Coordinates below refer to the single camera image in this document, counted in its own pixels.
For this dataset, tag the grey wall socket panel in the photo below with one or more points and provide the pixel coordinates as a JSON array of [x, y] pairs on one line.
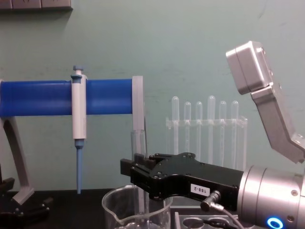
[[26, 4]]

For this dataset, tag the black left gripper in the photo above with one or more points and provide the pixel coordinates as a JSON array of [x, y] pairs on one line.
[[21, 218]]

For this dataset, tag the clear acrylic dropper rack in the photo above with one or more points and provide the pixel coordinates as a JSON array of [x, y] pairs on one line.
[[241, 124]]

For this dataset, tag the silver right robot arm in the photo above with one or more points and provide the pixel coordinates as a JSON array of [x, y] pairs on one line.
[[269, 190]]

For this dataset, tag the clear glass test tube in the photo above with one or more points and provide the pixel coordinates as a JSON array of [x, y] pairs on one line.
[[138, 143]]

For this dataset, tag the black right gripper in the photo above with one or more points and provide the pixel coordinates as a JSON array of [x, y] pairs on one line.
[[190, 174]]

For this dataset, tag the white and blue pipette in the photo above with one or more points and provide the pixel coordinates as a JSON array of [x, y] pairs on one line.
[[78, 107]]

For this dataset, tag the clear glass beaker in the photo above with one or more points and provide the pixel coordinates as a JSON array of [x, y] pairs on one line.
[[124, 210]]

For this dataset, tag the blue and grey pipette stand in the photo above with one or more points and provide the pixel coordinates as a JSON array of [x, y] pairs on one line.
[[35, 97]]

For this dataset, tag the grey tube rack with holes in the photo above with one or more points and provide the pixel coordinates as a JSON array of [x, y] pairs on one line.
[[181, 220]]

